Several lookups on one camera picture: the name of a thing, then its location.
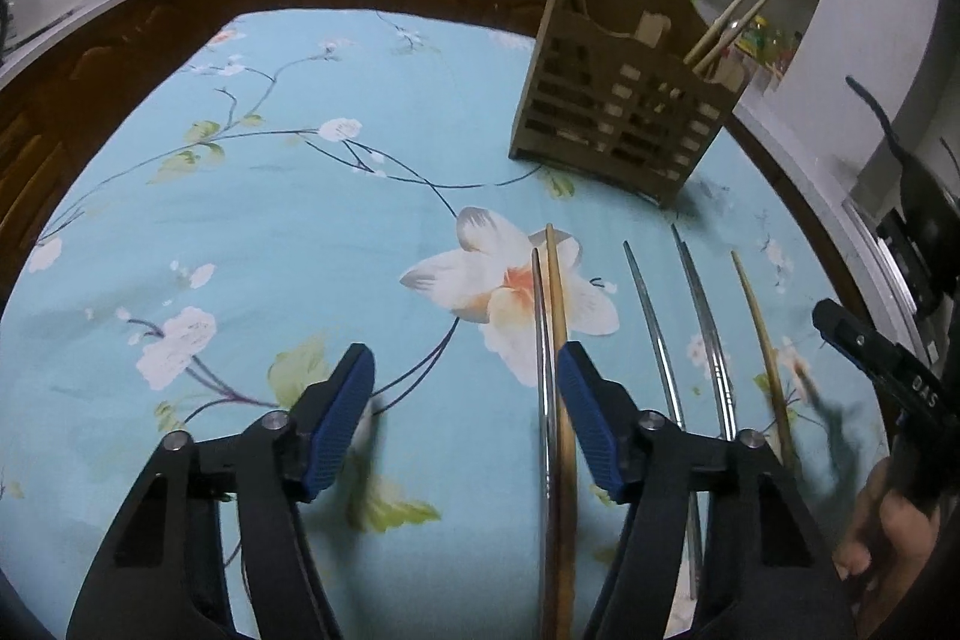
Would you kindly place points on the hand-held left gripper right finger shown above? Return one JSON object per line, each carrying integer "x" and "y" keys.
{"x": 592, "y": 415}

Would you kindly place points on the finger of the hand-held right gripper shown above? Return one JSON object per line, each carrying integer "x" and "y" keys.
{"x": 855, "y": 336}

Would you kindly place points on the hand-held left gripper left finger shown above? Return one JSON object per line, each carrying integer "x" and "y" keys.
{"x": 341, "y": 415}

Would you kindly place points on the metal chopstick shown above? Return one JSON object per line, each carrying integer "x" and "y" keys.
{"x": 705, "y": 325}
{"x": 541, "y": 385}
{"x": 649, "y": 325}

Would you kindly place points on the ridged wooden chopstick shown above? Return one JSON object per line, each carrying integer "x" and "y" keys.
{"x": 761, "y": 340}

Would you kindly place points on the wooden slatted utensil holder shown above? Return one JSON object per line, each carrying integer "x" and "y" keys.
{"x": 600, "y": 108}

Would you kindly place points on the person's right hand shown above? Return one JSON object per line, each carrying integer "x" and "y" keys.
{"x": 885, "y": 535}

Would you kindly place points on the gas stove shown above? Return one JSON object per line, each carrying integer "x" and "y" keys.
{"x": 896, "y": 280}

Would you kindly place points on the teal floral tablecloth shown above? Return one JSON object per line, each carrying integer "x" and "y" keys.
{"x": 262, "y": 235}

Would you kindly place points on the spice jar set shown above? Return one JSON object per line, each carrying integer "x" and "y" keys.
{"x": 784, "y": 51}

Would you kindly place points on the yellow cooking oil bottle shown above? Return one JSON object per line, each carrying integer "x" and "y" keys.
{"x": 757, "y": 36}

